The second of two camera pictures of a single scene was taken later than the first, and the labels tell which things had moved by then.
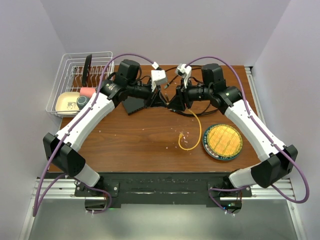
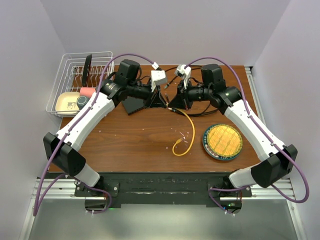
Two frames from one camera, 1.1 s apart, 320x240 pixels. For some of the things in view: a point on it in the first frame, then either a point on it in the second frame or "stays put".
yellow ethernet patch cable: x=181 y=135 to x=179 y=139
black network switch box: x=132 y=104 stays put
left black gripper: x=157 y=100 stays put
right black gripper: x=181 y=98 stays put
